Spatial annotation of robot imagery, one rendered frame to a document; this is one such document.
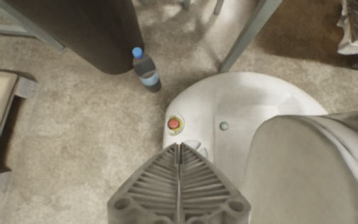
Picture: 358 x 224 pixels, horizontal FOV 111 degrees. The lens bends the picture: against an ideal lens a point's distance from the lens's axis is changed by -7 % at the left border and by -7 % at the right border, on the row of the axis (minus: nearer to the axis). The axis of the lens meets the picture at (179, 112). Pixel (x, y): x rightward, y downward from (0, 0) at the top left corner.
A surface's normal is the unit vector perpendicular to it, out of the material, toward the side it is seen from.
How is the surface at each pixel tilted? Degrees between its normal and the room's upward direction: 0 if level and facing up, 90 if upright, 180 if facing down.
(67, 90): 0
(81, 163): 0
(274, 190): 90
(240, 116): 0
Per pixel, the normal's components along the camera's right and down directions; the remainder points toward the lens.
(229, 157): 0.01, -0.17
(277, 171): -1.00, -0.03
